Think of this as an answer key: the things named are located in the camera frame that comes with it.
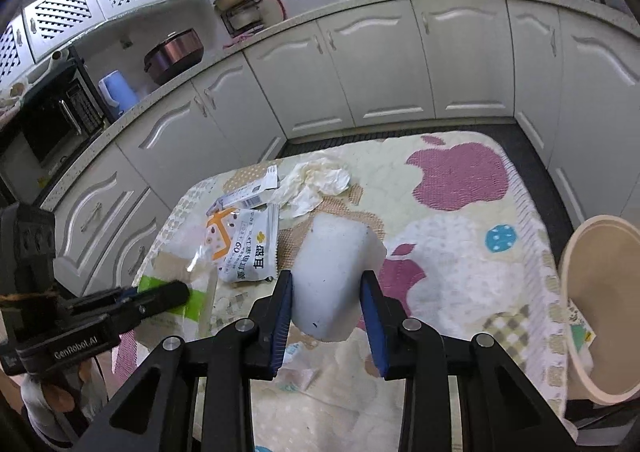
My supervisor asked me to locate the small white carton box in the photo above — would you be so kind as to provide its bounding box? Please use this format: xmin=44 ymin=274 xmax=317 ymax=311
xmin=206 ymin=164 xmax=281 ymax=217

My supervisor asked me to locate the apple print quilted blanket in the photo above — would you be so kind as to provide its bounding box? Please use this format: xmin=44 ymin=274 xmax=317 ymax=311
xmin=131 ymin=131 xmax=571 ymax=452

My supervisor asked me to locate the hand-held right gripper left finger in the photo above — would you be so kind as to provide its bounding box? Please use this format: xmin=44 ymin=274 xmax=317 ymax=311
xmin=102 ymin=270 xmax=294 ymax=452

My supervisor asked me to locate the row of white cabinet doors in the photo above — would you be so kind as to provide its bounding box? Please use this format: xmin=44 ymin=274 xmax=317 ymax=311
xmin=40 ymin=0 xmax=640 ymax=297

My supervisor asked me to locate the grey clothing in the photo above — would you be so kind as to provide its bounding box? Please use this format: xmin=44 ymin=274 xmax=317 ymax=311
xmin=21 ymin=372 xmax=108 ymax=445

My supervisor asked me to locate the white orange snack packet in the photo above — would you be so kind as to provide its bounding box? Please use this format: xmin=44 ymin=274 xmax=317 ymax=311
xmin=206 ymin=206 xmax=281 ymax=285

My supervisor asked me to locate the white lattice wall cabinet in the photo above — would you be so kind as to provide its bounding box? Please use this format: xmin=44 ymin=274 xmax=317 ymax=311
xmin=0 ymin=0 xmax=208 ymax=82

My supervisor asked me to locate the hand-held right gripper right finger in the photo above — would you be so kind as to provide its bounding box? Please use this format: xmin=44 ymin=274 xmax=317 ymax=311
xmin=360 ymin=270 xmax=583 ymax=452

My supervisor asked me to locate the beige plastic bin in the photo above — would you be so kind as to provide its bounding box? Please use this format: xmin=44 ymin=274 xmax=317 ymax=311
xmin=559 ymin=214 xmax=640 ymax=405

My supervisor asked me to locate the printed paper wrapper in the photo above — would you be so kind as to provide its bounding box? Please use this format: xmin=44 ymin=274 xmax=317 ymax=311
xmin=566 ymin=299 xmax=597 ymax=352

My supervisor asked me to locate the printed clear wrapper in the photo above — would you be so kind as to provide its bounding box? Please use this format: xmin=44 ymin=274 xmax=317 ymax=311
xmin=277 ymin=341 xmax=323 ymax=390

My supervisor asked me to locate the green packet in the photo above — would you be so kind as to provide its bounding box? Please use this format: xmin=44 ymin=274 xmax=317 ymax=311
xmin=136 ymin=276 xmax=208 ymax=320

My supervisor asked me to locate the white foam block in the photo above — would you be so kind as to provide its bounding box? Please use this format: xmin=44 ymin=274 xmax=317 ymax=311
xmin=290 ymin=214 xmax=388 ymax=343

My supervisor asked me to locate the red hose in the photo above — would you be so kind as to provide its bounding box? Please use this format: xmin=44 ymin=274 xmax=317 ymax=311
xmin=259 ymin=0 xmax=290 ymax=27

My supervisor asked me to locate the pink cloth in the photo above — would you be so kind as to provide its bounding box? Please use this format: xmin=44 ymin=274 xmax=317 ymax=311
xmin=222 ymin=29 xmax=263 ymax=50

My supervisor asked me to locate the white tissue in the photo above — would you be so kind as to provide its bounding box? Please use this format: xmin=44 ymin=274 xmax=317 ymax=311
xmin=272 ymin=157 xmax=352 ymax=219

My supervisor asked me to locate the blue electric kettle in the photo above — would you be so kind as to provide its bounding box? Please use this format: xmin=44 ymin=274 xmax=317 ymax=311
xmin=97 ymin=70 xmax=140 ymax=119

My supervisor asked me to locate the clear plastic wrapper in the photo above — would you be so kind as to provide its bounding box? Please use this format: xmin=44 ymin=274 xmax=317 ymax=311
xmin=150 ymin=217 xmax=223 ymax=337

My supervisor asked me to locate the black microwave oven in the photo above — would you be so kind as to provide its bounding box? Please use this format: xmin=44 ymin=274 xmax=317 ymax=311
xmin=0 ymin=59 xmax=106 ymax=183

